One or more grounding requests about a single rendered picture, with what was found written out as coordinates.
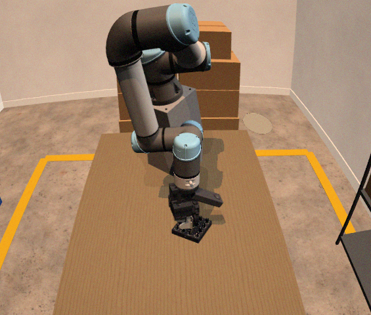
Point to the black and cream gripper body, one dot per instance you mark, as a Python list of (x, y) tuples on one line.
[(182, 202)]

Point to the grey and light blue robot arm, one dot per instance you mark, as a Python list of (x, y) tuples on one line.
[(147, 78)]

